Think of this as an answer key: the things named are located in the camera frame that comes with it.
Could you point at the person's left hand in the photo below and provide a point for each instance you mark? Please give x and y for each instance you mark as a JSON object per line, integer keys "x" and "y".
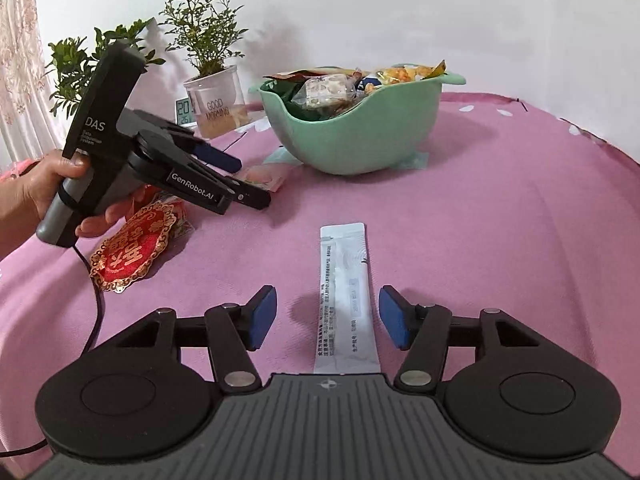
{"x": 47, "y": 185}

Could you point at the person's left forearm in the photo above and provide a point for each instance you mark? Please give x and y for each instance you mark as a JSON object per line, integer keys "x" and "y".
{"x": 12, "y": 220}

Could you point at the plant in white printed cup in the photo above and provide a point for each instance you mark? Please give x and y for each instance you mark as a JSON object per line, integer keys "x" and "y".
{"x": 215, "y": 97}

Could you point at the clear snack packet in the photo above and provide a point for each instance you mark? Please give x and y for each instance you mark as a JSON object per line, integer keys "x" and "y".
{"x": 322, "y": 87}

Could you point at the small digital clock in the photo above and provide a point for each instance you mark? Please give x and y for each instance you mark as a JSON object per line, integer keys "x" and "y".
{"x": 184, "y": 110}

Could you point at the floral patterned curtain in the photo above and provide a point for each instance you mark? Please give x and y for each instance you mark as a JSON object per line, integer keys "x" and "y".
{"x": 20, "y": 60}

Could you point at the pink printed tablecloth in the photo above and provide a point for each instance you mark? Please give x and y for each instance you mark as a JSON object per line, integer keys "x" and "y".
{"x": 500, "y": 220}

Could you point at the pink snack packet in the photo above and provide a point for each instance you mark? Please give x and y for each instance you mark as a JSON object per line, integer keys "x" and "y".
{"x": 270, "y": 176}

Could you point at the green plastic bowl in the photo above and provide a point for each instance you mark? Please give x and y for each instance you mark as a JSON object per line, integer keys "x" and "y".
{"x": 380, "y": 125}

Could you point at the white long sachet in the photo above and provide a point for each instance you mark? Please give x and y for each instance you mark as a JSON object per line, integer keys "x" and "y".
{"x": 345, "y": 300}

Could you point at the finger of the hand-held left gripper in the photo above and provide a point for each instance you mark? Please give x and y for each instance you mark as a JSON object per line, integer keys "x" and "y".
{"x": 252, "y": 199}
{"x": 220, "y": 158}

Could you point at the red and gold ornate packet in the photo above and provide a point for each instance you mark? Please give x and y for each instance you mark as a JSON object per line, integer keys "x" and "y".
{"x": 132, "y": 245}

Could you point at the green packet with clear window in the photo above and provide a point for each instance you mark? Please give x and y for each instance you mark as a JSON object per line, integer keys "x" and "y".
{"x": 291, "y": 102}

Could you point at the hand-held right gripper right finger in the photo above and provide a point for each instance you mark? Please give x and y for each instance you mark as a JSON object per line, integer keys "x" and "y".
{"x": 392, "y": 317}

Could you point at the bushy plant in glass vase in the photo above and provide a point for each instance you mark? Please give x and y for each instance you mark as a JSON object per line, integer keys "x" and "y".
{"x": 70, "y": 60}

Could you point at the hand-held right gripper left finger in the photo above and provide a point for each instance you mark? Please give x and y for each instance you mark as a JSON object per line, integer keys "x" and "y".
{"x": 262, "y": 317}

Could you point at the yellow snack packet blue splash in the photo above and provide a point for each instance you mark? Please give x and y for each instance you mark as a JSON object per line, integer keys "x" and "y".
{"x": 405, "y": 74}

